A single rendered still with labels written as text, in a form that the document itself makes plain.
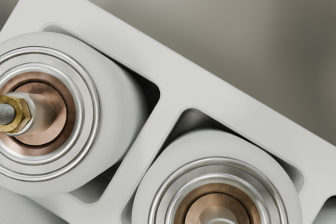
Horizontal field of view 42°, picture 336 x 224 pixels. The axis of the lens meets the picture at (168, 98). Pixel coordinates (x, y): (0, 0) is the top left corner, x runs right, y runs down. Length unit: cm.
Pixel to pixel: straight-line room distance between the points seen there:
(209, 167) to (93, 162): 6
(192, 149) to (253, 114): 8
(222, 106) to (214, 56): 19
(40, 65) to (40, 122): 4
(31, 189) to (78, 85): 6
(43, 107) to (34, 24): 11
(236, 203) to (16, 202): 16
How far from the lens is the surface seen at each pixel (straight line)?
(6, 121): 21
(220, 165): 24
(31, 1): 34
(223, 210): 24
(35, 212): 34
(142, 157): 32
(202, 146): 24
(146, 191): 25
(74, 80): 25
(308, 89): 51
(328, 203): 39
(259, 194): 25
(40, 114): 23
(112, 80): 25
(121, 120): 25
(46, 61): 25
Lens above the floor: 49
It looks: 86 degrees down
